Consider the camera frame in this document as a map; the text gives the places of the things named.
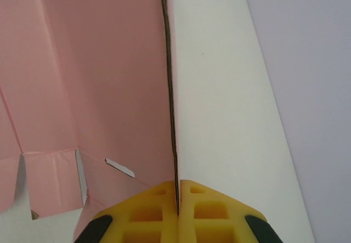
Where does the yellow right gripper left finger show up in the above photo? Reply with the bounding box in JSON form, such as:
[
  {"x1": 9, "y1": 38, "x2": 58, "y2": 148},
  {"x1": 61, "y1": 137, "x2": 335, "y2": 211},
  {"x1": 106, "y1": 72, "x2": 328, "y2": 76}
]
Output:
[{"x1": 72, "y1": 181, "x2": 179, "y2": 243}]

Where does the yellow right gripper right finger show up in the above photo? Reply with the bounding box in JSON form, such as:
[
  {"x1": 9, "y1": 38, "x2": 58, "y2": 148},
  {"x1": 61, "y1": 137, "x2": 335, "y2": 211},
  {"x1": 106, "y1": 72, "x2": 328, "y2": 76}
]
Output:
[{"x1": 178, "y1": 179, "x2": 285, "y2": 243}]

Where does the pink paper box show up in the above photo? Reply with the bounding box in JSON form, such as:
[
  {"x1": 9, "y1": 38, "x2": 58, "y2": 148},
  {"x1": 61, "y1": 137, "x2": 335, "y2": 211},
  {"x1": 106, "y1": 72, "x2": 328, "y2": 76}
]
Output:
[{"x1": 0, "y1": 0, "x2": 316, "y2": 243}]

